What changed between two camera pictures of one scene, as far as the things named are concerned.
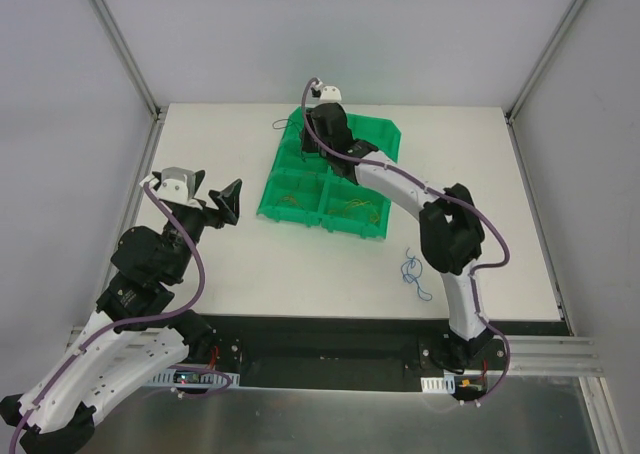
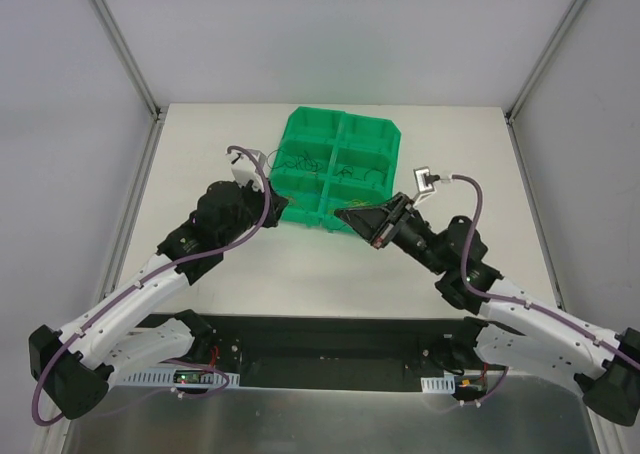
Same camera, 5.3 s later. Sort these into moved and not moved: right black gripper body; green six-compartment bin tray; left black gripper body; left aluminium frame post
Moved: right black gripper body; left black gripper body
Not moved: left aluminium frame post; green six-compartment bin tray
